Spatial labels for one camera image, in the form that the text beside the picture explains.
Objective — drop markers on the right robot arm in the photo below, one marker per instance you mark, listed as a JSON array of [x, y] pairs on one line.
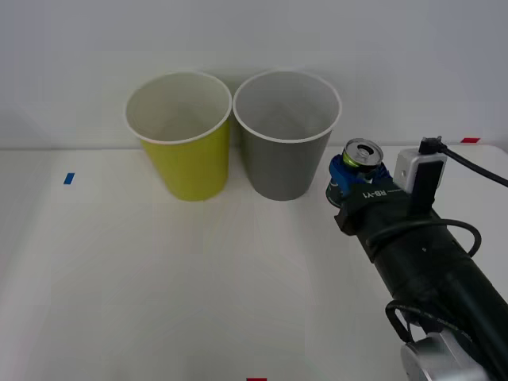
[[436, 274]]

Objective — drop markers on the grey plastic waste bin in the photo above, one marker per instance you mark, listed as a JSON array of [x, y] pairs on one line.
[[282, 170]]

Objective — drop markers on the yellow-green plastic waste bin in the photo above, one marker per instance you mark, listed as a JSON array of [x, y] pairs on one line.
[[194, 170]]

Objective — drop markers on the dark can with green print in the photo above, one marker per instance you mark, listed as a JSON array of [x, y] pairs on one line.
[[363, 152]]

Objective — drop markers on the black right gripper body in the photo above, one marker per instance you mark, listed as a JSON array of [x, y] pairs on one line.
[[381, 214]]

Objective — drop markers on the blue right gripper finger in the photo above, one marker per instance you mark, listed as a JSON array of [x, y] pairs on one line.
[[382, 174], [341, 174]]

